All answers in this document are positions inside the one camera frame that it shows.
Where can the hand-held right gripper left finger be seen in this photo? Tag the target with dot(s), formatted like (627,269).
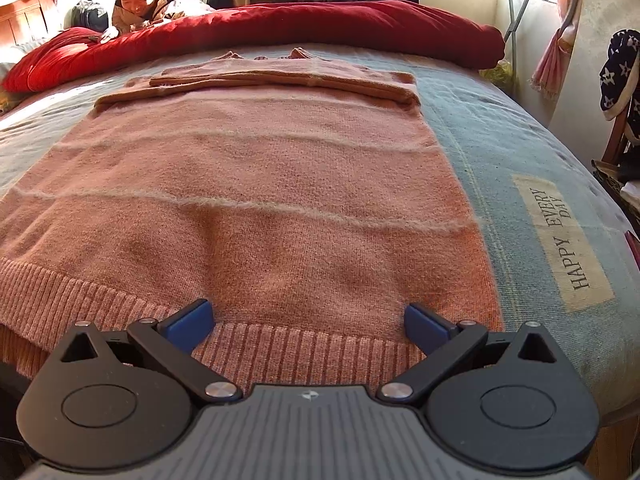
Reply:
(190,327)

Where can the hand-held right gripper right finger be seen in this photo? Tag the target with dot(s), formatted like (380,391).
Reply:
(425,327)

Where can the salmon pink striped knit sweater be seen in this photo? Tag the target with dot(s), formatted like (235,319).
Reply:
(250,200)

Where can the blue-grey checked bed sheet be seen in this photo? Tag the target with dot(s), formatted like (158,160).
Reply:
(525,160)

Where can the wooden chair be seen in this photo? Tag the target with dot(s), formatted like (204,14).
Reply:
(617,145)

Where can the red quilt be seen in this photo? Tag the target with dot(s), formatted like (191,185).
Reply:
(300,27)

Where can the black star-print garment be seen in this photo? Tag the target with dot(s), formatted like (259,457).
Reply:
(622,75)

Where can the black bag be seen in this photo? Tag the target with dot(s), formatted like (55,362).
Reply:
(90,15)

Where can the wooden headboard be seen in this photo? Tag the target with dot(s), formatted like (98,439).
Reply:
(22,17)

